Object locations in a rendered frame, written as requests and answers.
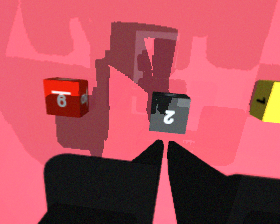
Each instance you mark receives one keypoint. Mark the red block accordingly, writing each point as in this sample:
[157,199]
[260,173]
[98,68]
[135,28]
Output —
[66,96]

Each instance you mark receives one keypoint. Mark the dark grey block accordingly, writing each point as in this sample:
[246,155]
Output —
[169,112]

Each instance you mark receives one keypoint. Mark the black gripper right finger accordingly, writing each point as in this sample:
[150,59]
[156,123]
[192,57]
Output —
[203,195]

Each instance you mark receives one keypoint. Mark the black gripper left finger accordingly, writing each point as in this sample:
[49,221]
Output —
[106,183]

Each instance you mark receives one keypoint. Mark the olive yellow block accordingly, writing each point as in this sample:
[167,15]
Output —
[265,105]

